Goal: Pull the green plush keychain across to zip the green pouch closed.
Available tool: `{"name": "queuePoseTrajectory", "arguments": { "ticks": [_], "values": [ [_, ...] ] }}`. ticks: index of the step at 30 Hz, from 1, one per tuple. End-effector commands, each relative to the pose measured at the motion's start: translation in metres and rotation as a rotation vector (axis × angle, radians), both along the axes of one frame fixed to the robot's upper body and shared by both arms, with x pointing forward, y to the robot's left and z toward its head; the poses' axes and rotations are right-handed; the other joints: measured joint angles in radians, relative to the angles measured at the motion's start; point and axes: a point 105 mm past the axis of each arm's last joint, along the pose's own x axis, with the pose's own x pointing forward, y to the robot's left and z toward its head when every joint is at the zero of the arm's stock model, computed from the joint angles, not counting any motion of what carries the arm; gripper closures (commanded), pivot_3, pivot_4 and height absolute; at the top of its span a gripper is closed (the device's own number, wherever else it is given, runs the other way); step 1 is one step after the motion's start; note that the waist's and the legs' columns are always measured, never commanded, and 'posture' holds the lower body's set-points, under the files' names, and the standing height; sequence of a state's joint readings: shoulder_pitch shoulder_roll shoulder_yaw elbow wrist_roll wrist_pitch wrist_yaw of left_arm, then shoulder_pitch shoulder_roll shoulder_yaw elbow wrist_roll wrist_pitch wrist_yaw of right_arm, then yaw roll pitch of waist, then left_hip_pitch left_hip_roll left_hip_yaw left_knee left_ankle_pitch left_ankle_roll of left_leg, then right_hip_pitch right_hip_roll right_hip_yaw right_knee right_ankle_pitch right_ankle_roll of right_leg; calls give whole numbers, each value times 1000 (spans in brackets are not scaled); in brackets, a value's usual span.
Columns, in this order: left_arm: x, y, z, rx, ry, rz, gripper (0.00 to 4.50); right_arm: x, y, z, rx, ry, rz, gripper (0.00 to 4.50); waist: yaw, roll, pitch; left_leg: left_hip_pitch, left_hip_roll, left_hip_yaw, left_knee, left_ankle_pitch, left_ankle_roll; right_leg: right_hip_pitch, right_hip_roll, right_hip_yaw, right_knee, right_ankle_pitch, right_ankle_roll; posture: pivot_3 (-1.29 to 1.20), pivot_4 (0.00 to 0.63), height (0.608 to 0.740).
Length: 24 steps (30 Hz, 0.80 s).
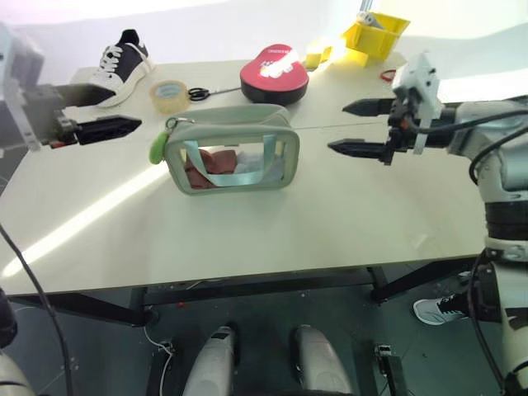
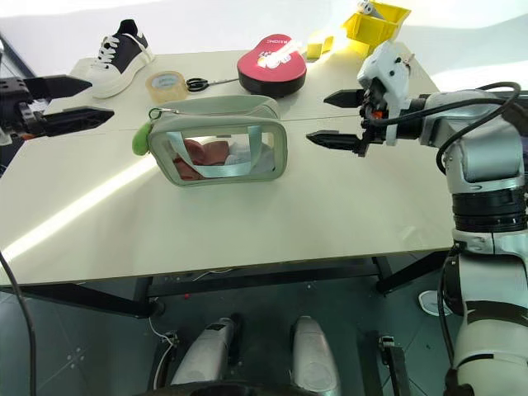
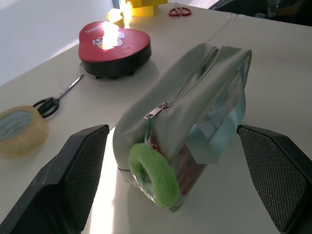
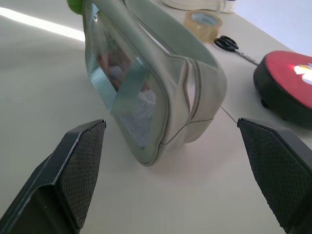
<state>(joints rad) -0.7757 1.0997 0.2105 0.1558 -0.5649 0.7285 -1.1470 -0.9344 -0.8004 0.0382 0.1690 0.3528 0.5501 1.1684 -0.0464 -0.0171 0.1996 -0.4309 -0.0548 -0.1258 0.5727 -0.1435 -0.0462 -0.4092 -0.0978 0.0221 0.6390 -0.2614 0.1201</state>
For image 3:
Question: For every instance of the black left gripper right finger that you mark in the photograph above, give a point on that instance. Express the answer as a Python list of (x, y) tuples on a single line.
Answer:
[(275, 175)]

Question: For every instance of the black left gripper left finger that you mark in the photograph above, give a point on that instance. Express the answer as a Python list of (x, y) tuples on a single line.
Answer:
[(61, 180)]

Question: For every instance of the grey zippered pouch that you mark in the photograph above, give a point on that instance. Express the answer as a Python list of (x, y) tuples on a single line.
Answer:
[(180, 114)]

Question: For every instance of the clear packing tape roll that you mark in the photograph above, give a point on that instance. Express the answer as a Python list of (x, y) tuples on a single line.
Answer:
[(20, 129)]

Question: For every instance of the red heart-shaped box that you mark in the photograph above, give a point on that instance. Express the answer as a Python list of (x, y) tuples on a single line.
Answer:
[(114, 48)]

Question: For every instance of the yellow plastic block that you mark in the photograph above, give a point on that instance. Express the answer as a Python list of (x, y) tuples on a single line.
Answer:
[(115, 17)]

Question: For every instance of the yellow plastic stand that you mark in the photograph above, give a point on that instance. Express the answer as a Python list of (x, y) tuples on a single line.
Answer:
[(143, 6)]

